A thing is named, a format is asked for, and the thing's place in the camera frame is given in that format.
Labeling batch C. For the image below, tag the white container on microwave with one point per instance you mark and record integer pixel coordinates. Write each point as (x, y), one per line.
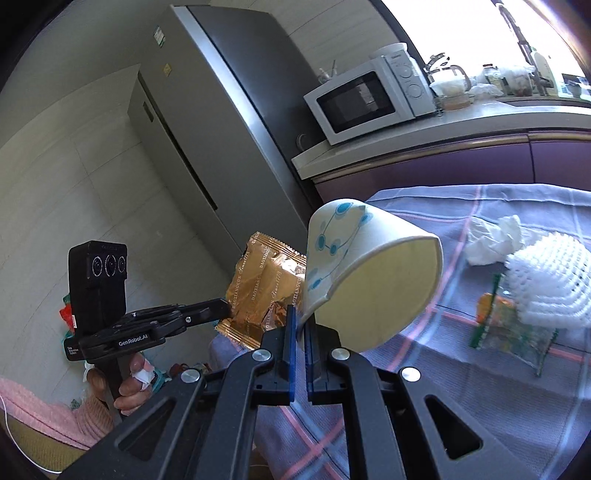
(390, 50)

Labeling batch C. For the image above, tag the purple kitchen cabinet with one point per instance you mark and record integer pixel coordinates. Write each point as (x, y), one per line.
(438, 157)

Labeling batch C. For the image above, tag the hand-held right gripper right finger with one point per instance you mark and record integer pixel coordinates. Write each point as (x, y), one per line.
(310, 369)

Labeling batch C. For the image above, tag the white foam fruit net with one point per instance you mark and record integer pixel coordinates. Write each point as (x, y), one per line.
(549, 281)

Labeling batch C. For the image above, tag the white plastic bottle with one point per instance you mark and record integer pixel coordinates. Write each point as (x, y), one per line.
(542, 71)

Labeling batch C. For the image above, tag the beige bowl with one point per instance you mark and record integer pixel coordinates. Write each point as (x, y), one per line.
(455, 102)

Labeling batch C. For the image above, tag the person's left hand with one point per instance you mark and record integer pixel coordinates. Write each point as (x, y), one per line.
(136, 383)

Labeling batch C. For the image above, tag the white microwave oven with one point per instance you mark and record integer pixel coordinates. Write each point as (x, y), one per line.
(364, 101)

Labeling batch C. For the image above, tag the glass teapot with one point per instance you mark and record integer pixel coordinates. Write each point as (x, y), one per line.
(448, 78)

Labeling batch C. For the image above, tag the yellow cloth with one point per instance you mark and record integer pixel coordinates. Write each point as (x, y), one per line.
(41, 447)

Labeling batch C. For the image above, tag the clear green snack wrapper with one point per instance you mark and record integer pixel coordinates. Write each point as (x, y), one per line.
(508, 332)

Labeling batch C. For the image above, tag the red and green floor bag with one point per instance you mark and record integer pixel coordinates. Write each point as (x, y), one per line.
(68, 316)

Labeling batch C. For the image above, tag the glass jar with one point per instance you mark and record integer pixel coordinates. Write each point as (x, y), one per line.
(519, 81)

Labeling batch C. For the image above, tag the grey refrigerator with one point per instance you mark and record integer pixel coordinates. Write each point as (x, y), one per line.
(207, 115)

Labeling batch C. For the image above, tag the gold foil snack wrapper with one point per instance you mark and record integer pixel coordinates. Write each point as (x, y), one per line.
(261, 295)

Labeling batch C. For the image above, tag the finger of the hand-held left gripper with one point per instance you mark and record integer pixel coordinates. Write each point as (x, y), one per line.
(207, 311)

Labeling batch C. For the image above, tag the blue dotted paper cup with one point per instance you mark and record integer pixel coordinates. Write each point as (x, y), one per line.
(383, 295)

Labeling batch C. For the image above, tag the white tissue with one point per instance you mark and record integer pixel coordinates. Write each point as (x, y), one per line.
(491, 240)

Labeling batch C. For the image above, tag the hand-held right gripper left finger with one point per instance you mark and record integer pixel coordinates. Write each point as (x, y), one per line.
(291, 364)

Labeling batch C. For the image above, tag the glass cups behind microwave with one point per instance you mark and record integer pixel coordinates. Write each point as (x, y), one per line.
(328, 74)

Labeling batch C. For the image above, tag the person's left forearm pink sleeve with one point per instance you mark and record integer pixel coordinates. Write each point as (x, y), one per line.
(51, 410)

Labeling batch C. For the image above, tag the plaid lilac tablecloth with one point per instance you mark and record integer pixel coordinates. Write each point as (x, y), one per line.
(461, 415)

